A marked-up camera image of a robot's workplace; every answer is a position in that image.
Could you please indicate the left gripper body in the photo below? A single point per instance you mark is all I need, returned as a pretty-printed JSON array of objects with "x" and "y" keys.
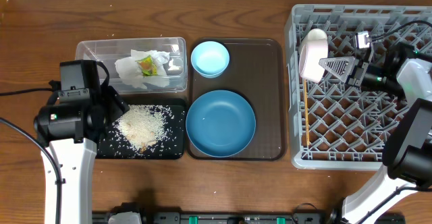
[{"x": 111, "y": 107}]

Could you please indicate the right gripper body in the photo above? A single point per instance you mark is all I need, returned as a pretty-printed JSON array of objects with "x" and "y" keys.
[{"x": 362, "y": 73}]

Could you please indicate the pink bowl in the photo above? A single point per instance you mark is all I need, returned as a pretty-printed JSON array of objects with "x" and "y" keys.
[{"x": 311, "y": 51}]

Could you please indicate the cream plastic cup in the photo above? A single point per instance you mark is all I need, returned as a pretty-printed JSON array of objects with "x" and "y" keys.
[{"x": 314, "y": 34}]

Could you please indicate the pile of white rice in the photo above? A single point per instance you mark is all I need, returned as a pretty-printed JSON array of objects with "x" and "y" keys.
[{"x": 143, "y": 130}]

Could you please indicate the white napkin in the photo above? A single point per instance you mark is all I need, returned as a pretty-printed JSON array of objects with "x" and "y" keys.
[{"x": 130, "y": 73}]

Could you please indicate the green snack wrapper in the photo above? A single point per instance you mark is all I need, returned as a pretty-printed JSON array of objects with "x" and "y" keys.
[{"x": 147, "y": 66}]

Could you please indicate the wooden chopstick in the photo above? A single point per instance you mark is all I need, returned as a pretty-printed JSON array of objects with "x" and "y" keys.
[{"x": 305, "y": 97}]

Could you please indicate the light blue bowl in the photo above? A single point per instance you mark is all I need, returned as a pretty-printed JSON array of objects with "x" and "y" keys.
[{"x": 210, "y": 59}]

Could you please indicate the dark blue plate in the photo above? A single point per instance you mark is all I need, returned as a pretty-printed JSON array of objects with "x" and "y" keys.
[{"x": 220, "y": 123}]

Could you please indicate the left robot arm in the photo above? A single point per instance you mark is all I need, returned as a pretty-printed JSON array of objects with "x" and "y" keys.
[{"x": 69, "y": 128}]

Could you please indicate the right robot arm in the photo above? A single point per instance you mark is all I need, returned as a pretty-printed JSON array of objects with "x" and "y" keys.
[{"x": 406, "y": 158}]

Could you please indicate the clear plastic waste bin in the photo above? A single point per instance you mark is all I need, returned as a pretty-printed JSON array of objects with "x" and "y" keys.
[{"x": 109, "y": 51}]

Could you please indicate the grey dishwasher rack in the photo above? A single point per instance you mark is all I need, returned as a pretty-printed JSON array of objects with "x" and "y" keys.
[{"x": 348, "y": 127}]

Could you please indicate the black plastic tray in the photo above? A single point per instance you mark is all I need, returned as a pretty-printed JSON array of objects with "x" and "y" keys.
[{"x": 179, "y": 108}]

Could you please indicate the brown serving tray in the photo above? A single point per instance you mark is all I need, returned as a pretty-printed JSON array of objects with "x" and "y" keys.
[{"x": 255, "y": 72}]

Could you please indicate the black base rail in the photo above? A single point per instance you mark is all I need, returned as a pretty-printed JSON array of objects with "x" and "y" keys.
[{"x": 132, "y": 213}]

